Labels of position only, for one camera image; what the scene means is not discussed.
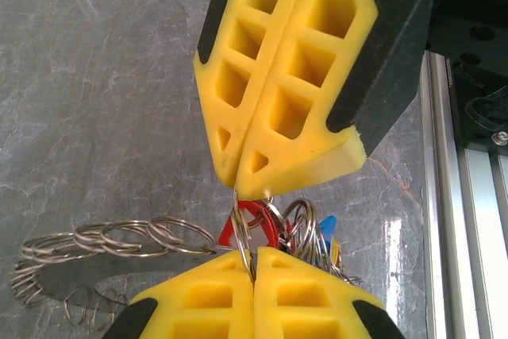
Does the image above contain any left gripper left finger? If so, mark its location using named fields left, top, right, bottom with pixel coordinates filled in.
left=102, top=249, right=255, bottom=339

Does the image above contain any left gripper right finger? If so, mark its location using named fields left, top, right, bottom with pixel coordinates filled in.
left=253, top=246, right=406, bottom=339

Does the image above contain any red tag key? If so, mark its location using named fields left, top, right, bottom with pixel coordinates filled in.
left=217, top=199, right=289, bottom=252

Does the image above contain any bunch of tagged keys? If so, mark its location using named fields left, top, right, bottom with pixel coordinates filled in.
left=245, top=195, right=364, bottom=288

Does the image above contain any metal keyring disc with rings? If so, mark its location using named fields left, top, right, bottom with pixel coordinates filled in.
left=10, top=214, right=239, bottom=333

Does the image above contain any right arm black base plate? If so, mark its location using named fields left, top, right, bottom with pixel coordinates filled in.
left=451, top=52, right=508, bottom=154

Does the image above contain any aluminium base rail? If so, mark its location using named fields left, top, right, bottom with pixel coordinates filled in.
left=419, top=51, right=508, bottom=339

